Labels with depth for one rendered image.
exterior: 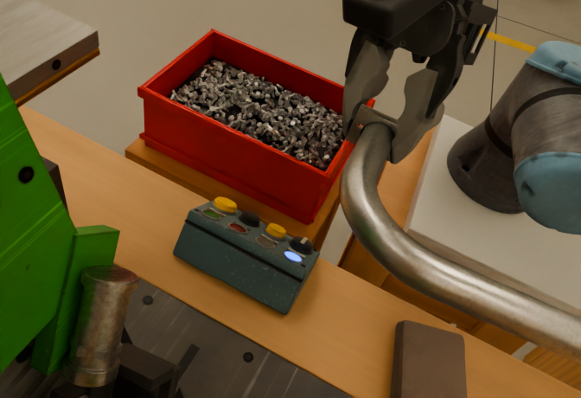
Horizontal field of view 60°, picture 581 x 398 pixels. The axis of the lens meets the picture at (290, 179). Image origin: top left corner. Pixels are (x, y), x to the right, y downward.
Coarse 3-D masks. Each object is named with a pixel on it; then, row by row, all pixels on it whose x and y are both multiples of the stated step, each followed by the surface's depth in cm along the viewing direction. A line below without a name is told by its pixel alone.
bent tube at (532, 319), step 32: (352, 128) 47; (384, 128) 45; (352, 160) 41; (384, 160) 43; (352, 192) 38; (352, 224) 37; (384, 224) 36; (384, 256) 35; (416, 256) 34; (416, 288) 35; (448, 288) 34; (480, 288) 34; (512, 288) 35; (512, 320) 34; (544, 320) 34; (576, 320) 34; (576, 352) 34
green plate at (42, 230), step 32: (0, 96) 26; (0, 128) 27; (0, 160) 27; (32, 160) 29; (0, 192) 28; (32, 192) 30; (0, 224) 28; (32, 224) 30; (64, 224) 32; (0, 256) 29; (32, 256) 31; (64, 256) 33; (0, 288) 29; (32, 288) 31; (0, 320) 30; (32, 320) 32; (0, 352) 30
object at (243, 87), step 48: (192, 48) 83; (240, 48) 87; (144, 96) 74; (192, 96) 80; (240, 96) 82; (288, 96) 85; (336, 96) 85; (192, 144) 77; (240, 144) 72; (288, 144) 78; (336, 144) 79; (240, 192) 80; (288, 192) 75
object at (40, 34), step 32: (0, 0) 46; (32, 0) 47; (0, 32) 43; (32, 32) 44; (64, 32) 45; (96, 32) 46; (0, 64) 41; (32, 64) 41; (64, 64) 44; (32, 96) 42
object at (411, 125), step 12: (420, 72) 42; (432, 72) 41; (408, 84) 43; (420, 84) 42; (432, 84) 41; (408, 96) 43; (420, 96) 42; (408, 108) 43; (420, 108) 42; (408, 120) 43; (420, 120) 43; (432, 120) 43; (408, 132) 44; (420, 132) 43; (396, 144) 44; (408, 144) 44; (396, 156) 45
